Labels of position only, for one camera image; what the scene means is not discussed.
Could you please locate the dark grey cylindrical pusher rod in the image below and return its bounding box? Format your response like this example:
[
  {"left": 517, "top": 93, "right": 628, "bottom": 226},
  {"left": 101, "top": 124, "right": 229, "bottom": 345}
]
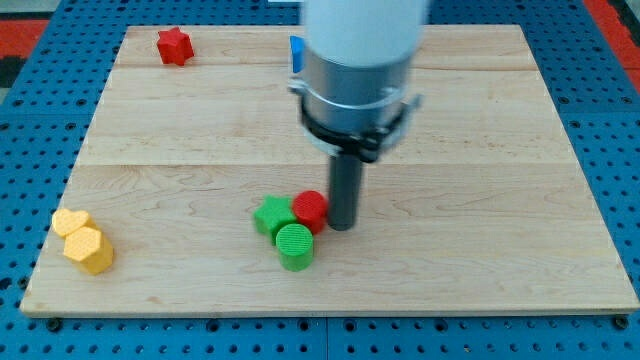
[{"left": 327, "top": 154, "right": 363, "bottom": 231}]

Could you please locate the red cylinder block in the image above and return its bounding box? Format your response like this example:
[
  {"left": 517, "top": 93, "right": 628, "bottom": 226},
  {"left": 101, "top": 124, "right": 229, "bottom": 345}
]
[{"left": 292, "top": 190, "right": 328, "bottom": 234}]

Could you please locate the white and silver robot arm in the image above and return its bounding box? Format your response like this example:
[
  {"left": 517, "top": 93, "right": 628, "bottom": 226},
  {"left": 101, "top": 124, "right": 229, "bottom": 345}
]
[{"left": 289, "top": 0, "right": 431, "bottom": 231}]

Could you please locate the blue block behind arm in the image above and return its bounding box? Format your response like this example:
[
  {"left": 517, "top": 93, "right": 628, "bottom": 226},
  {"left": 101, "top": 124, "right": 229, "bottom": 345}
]
[{"left": 289, "top": 36, "right": 305, "bottom": 74}]

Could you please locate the green star block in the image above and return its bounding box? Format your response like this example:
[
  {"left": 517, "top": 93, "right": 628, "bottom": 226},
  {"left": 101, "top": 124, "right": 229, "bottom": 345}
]
[{"left": 253, "top": 195, "right": 297, "bottom": 246}]

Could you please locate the green cylinder block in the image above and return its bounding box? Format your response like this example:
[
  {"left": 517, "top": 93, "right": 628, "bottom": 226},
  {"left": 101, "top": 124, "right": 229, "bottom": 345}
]
[{"left": 276, "top": 224, "right": 314, "bottom": 272}]

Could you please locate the wooden board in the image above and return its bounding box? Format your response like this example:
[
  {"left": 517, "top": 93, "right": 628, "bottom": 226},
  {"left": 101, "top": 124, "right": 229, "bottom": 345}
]
[{"left": 21, "top": 25, "right": 639, "bottom": 318}]

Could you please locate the red star block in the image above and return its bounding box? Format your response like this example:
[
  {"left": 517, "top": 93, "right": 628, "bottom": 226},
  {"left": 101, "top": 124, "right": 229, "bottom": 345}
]
[{"left": 156, "top": 27, "right": 195, "bottom": 66}]

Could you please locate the yellow hexagon block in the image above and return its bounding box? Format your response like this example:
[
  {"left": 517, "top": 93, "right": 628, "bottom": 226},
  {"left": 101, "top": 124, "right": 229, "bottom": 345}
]
[{"left": 63, "top": 227, "right": 114, "bottom": 275}]

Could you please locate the yellow heart block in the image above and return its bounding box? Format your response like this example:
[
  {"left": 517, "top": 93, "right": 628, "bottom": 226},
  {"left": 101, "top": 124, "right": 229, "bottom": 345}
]
[{"left": 51, "top": 208, "right": 98, "bottom": 238}]

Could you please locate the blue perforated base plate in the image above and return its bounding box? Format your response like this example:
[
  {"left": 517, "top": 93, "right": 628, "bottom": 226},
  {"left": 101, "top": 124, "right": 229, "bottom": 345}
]
[{"left": 1, "top": 0, "right": 639, "bottom": 359}]

